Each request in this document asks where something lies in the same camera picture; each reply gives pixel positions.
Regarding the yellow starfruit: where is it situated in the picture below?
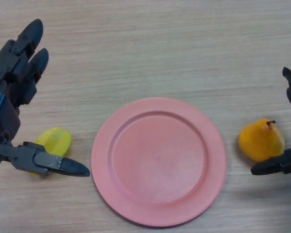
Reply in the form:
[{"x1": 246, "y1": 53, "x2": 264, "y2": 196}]
[{"x1": 29, "y1": 127, "x2": 73, "y2": 178}]

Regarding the yellow pear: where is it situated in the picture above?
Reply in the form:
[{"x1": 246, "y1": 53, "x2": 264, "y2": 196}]
[{"x1": 238, "y1": 118, "x2": 286, "y2": 163}]

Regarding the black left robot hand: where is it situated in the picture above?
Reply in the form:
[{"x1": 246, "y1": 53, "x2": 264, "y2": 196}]
[{"x1": 0, "y1": 18, "x2": 91, "y2": 190}]

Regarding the pink round plate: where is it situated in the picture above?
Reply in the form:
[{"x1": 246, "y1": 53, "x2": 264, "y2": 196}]
[{"x1": 91, "y1": 97, "x2": 227, "y2": 228}]

